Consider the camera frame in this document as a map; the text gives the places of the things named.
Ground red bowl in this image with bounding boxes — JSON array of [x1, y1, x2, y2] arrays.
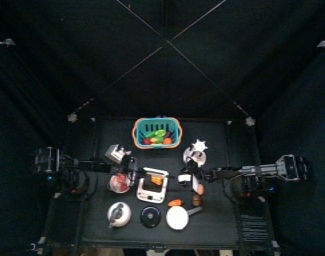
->
[[108, 173, 133, 195]]

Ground brown toy potato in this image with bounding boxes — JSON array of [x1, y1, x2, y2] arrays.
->
[[192, 194, 204, 208]]

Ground white toy kitchen scale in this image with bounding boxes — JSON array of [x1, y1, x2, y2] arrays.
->
[[136, 167, 171, 205]]

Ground green toy vegetable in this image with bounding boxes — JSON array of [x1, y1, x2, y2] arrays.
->
[[144, 129, 168, 140]]

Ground black round lid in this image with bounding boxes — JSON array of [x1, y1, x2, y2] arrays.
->
[[140, 205, 163, 229]]

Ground teal basket with orange rim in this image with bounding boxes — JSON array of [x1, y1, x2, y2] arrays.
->
[[132, 116, 184, 150]]

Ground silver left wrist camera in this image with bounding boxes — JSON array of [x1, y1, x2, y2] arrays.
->
[[105, 143, 133, 164]]

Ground white frying pan grey handle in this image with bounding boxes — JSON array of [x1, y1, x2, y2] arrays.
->
[[165, 205, 205, 231]]

